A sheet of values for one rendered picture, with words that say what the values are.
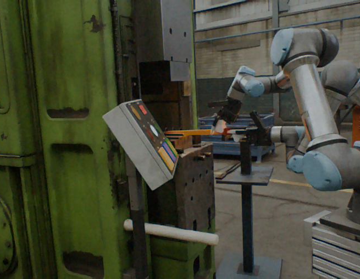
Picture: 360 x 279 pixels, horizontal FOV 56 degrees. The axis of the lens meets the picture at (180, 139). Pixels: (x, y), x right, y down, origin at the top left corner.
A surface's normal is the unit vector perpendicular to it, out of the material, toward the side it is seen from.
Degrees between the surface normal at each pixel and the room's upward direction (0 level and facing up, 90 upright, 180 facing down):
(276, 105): 90
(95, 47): 89
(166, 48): 90
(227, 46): 90
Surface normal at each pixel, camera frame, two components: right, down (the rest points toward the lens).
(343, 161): 0.15, -0.37
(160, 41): -0.46, 0.16
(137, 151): -0.05, 0.15
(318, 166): -0.95, 0.20
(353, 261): -0.80, 0.13
